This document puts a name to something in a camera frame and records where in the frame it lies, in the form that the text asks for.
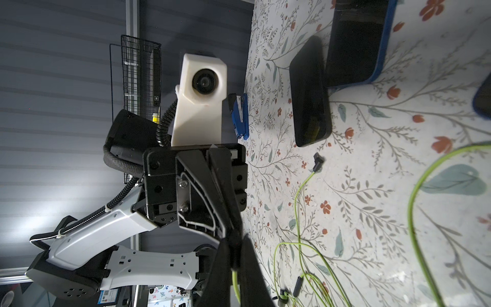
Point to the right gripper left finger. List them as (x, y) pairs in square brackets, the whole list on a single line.
[(217, 289)]

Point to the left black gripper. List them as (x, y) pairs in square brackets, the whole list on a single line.
[(202, 188)]

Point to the green wired earphones tangle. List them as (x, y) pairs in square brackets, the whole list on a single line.
[(348, 236)]

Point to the small black smartphone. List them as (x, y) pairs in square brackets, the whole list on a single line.
[(310, 101)]

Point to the blue marker pen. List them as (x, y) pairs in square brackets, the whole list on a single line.
[(238, 106)]

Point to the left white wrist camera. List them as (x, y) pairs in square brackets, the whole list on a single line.
[(200, 95)]

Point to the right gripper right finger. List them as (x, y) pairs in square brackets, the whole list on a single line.
[(253, 290)]

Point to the black wire wall basket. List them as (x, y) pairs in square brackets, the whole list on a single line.
[(140, 84)]

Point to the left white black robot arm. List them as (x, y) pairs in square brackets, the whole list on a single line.
[(81, 258)]

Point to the blue case smartphone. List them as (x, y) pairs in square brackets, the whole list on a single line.
[(358, 43), (482, 99)]

